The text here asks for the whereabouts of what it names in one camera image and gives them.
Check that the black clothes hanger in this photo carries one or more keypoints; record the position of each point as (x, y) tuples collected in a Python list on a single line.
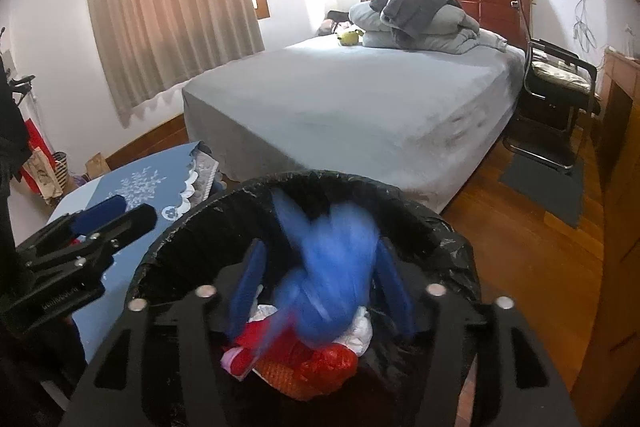
[(22, 82)]

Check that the dark grey floor mat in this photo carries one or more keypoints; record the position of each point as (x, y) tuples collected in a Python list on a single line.
[(545, 187)]

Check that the yellow plush toy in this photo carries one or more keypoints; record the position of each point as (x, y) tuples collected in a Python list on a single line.
[(348, 37)]

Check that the black metal chair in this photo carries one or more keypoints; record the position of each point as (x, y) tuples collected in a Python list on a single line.
[(540, 117)]

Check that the wooden cabinet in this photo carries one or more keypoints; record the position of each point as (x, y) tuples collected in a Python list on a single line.
[(620, 207)]

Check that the striped bag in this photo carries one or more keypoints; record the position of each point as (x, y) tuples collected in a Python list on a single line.
[(61, 172)]

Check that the red plastic bag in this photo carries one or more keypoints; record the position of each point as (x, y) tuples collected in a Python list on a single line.
[(330, 362)]

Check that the chair seat cushion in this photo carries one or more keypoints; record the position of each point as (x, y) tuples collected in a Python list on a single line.
[(560, 77)]

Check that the dark grey blanket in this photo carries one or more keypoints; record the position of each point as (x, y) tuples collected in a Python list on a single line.
[(415, 7)]

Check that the wooden headboard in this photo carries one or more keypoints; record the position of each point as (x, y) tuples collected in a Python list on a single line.
[(495, 4)]

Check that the folded grey duvet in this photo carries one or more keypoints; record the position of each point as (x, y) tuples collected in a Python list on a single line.
[(450, 34)]

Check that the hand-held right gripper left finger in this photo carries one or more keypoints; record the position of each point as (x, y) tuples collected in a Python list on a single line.
[(250, 282)]

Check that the beige tote bag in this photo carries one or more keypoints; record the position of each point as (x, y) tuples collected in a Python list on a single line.
[(45, 177)]

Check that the blue tree print tablecloth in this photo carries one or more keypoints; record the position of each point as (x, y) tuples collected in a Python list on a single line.
[(140, 177)]

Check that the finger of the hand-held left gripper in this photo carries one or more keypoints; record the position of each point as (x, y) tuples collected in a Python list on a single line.
[(107, 207), (135, 219)]

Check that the dark bag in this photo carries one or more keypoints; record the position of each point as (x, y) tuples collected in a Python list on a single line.
[(332, 19)]

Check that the trash bin with black liner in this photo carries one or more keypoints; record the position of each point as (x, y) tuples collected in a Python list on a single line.
[(425, 232)]

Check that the wide beige curtain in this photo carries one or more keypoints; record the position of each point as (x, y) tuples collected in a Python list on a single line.
[(170, 7)]

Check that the grey bed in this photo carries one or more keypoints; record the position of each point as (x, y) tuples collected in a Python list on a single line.
[(350, 107)]

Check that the white tissue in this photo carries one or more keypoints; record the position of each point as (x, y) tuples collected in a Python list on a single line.
[(360, 332), (262, 312)]

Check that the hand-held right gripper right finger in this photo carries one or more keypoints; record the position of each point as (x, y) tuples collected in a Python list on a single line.
[(395, 287)]

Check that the brown paper bag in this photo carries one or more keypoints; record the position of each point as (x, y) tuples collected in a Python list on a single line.
[(97, 166)]

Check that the orange foam net sleeve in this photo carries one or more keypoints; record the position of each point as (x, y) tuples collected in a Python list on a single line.
[(280, 372)]

